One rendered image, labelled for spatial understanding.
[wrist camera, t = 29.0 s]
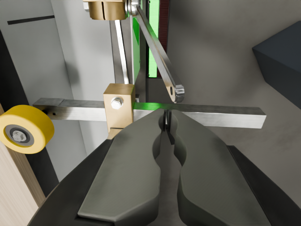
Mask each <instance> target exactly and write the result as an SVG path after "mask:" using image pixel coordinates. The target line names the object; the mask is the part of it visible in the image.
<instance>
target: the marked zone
mask: <svg viewBox="0 0 301 226"><path fill-rule="evenodd" d="M133 30H134V33H135V36H136V40H137V43H138V44H139V23H138V22H137V20H136V19H135V18H133Z"/></svg>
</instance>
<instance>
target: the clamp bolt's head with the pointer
mask: <svg viewBox="0 0 301 226"><path fill-rule="evenodd" d="M130 1H131V0H125V11H126V16H127V17H129V16H131V7H130ZM139 5H140V7H141V9H142V0H139Z"/></svg>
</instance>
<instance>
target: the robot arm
mask: <svg viewBox="0 0 301 226"><path fill-rule="evenodd" d="M166 118H167V127H168V132H170V133H171V135H172V136H173V137H174V139H175V145H174V155H175V157H176V158H177V159H178V160H179V162H180V164H181V166H182V168H181V170H180V176H179V183H178V189H177V202H178V211H179V217H180V219H181V220H182V222H183V223H184V224H186V225H187V226H301V209H300V208H299V207H298V205H297V204H296V203H295V202H294V201H293V200H292V199H291V198H290V197H289V196H288V195H287V194H286V193H285V192H284V191H283V190H282V189H281V188H280V187H279V186H277V185H276V184H275V183H274V182H273V181H272V180H271V179H270V178H269V177H268V176H266V175H265V174H264V173H263V172H262V171H261V170H260V169H259V168H258V167H257V166H256V165H255V164H254V163H253V162H251V161H250V160H249V159H248V158H247V157H246V156H245V155H244V154H243V153H242V152H240V151H239V150H238V149H237V148H236V147H235V146H234V145H227V144H226V143H225V142H224V141H223V140H222V139H220V138H219V137H218V136H217V135H216V134H215V133H213V132H212V131H211V130H209V129H208V128H207V127H205V126H204V125H202V124H200V123H199V122H197V121H195V120H194V119H192V118H190V117H189V116H187V115H185V114H184V113H182V112H180V111H179V110H177V109H167V110H166V109H163V108H158V109H157V110H155V111H153V112H151V113H149V114H147V115H145V116H144V117H142V118H140V119H138V120H136V121H135V122H133V123H131V124H129V125H128V126H126V127H125V128H124V129H122V130H121V131H120V132H119V133H117V134H116V135H115V136H114V137H113V138H112V139H106V140H105V141H103V142H102V143H101V144H100V145H99V146H98V147H97V148H96V149H95V150H94V151H93V152H92V153H91V154H90V155H89V156H87V157H86V158H85V159H84V160H83V161H82V162H81V163H80V164H79V165H78V166H77V167H75V168H74V169H73V170H72V171H71V172H70V173H69V174H68V175H67V176H66V177H65V178H64V179H62V180H61V181H60V183H59V184H58V185H57V186H56V187H55V188H54V189H53V190H52V191H51V193H50V194H49V195H48V196H47V197H46V199H45V200H44V201H43V203H42V204H41V205H40V207H39V208H38V209H37V211H36V212H35V214H34V215H33V217H32V218H31V220H30V221H29V223H28V225H27V226H146V225H148V224H150V223H151V222H153V221H154V220H155V219H156V218H157V216H158V211H159V191H160V174H161V170H160V167H159V166H158V164H157V163H156V161H155V159H156V158H157V156H158V155H159V154H160V145H161V134H162V132H163V131H165V124H166Z"/></svg>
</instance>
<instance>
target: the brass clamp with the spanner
mask: <svg viewBox="0 0 301 226"><path fill-rule="evenodd" d="M82 1H83V6H84V9H85V11H86V12H89V13H90V18H92V19H93V20H125V19H126V18H128V17H127V16H126V11H125V0H82Z"/></svg>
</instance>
